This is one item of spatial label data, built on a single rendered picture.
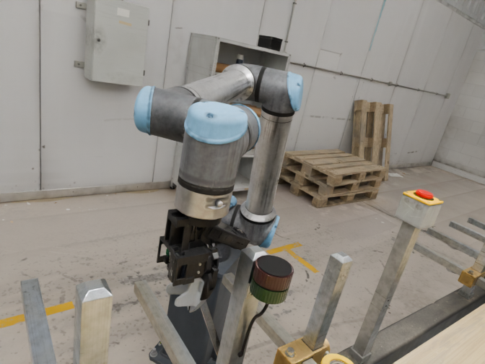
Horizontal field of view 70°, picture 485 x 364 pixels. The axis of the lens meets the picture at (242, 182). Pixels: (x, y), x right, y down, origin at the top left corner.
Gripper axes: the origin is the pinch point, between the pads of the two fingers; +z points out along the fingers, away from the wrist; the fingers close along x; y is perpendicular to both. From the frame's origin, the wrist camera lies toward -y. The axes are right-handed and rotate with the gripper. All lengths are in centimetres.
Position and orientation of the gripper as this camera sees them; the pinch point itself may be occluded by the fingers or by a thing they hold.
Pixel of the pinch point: (194, 304)
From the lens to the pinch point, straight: 69.5
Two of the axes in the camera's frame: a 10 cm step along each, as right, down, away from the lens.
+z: -1.9, 9.2, 3.4
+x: 5.6, 3.9, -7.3
